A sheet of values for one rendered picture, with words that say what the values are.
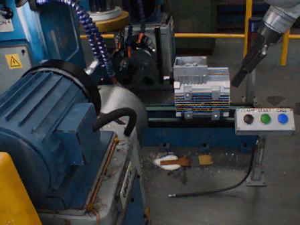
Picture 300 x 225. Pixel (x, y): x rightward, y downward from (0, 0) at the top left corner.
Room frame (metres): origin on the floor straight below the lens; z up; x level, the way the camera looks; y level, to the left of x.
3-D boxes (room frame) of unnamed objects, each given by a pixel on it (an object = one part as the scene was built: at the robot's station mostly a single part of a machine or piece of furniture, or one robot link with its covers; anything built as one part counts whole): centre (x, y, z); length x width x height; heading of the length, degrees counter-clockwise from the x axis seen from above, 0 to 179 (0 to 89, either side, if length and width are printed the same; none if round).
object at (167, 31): (1.64, -0.06, 0.99); 0.35 x 0.31 x 0.37; 167
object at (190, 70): (1.01, -0.19, 1.11); 0.12 x 0.11 x 0.07; 77
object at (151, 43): (1.39, -0.01, 1.04); 0.41 x 0.25 x 0.25; 167
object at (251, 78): (1.24, -0.53, 1.01); 0.08 x 0.08 x 0.42; 77
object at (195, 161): (0.85, -0.13, 0.80); 0.21 x 0.05 x 0.01; 85
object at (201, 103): (1.00, -0.23, 1.01); 0.20 x 0.19 x 0.19; 77
